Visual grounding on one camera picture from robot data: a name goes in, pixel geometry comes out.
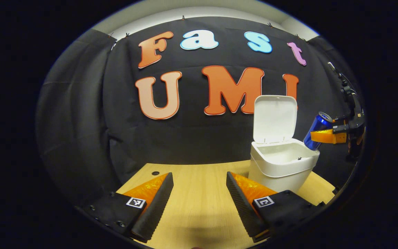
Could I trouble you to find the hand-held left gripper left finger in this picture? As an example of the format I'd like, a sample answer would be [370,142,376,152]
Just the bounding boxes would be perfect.
[82,172,174,243]

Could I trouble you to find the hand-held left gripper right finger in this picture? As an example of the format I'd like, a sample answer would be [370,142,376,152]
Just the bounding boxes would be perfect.
[226,171,325,243]

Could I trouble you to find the blue pop can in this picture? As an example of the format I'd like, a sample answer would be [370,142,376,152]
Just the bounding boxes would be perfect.
[303,111,333,151]

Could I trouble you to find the white desktop garbage bin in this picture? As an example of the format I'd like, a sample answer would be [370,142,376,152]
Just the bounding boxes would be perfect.
[248,95,320,194]

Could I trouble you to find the wooden desktop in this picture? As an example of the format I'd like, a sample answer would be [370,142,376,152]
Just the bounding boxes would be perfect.
[116,160,336,249]

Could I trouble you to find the black backdrop cloth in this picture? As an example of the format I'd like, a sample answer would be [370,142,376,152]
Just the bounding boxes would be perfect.
[36,17,365,208]

